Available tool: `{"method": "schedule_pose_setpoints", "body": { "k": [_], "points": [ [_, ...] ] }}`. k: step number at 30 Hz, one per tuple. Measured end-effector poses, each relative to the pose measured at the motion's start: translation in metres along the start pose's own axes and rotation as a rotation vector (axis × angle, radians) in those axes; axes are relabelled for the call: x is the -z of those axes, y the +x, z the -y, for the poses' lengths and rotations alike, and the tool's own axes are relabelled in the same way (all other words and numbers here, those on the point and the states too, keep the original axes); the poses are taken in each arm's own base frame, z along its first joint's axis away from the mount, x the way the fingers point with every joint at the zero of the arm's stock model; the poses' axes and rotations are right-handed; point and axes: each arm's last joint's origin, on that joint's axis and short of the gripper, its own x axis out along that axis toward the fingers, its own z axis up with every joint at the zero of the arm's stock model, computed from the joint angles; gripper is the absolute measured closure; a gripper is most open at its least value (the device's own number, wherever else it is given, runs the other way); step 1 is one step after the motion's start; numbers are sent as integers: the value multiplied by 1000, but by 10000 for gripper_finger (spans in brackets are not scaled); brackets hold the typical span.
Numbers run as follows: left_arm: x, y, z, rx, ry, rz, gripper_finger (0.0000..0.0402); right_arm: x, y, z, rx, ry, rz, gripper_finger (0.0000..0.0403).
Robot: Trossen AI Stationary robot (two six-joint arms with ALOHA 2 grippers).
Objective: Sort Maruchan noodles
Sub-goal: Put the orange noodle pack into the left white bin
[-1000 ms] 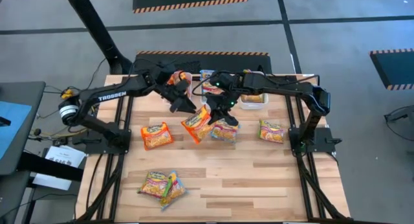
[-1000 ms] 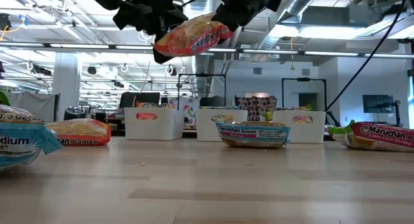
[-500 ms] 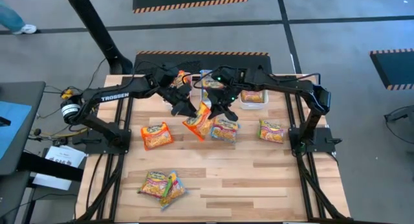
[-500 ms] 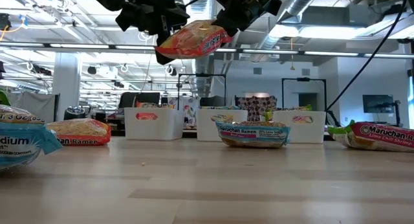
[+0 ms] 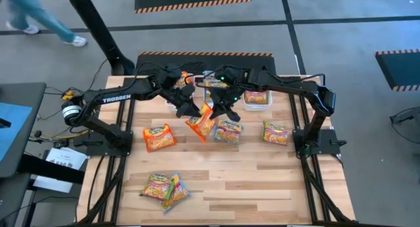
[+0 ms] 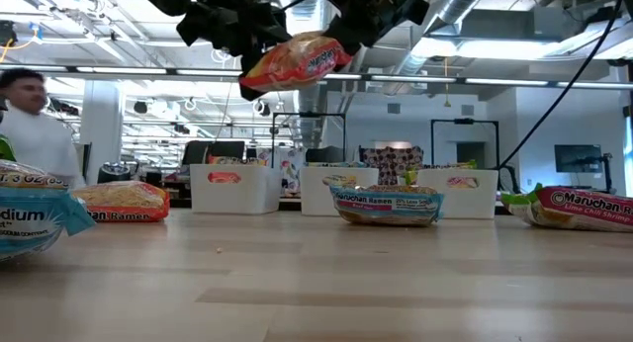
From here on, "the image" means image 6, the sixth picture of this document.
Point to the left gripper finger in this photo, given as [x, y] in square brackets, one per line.
[252, 94]

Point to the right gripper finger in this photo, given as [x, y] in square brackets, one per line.
[348, 33]

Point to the black background robot arm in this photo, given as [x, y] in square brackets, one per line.
[605, 174]

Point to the long ceiling light strip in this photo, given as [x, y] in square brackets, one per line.
[395, 78]

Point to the white colourful patterned fabric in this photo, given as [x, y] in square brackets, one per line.
[292, 174]

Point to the white plastic bin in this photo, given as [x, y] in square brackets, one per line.
[257, 194]
[475, 203]
[311, 194]

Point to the brown dotted fabric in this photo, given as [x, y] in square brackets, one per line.
[390, 159]

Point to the white square column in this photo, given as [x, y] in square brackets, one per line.
[101, 129]

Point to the black round tyre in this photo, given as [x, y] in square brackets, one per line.
[114, 173]

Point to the person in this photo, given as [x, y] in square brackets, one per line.
[34, 134]

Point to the green object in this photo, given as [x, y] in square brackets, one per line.
[6, 151]

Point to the round silver ceiling duct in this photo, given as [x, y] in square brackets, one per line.
[304, 114]
[460, 6]

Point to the black metal frame rig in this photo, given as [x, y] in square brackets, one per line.
[465, 120]
[306, 114]

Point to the white rectangular ceiling duct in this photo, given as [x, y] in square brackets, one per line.
[494, 48]

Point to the black wall monitor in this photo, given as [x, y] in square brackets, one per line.
[576, 158]

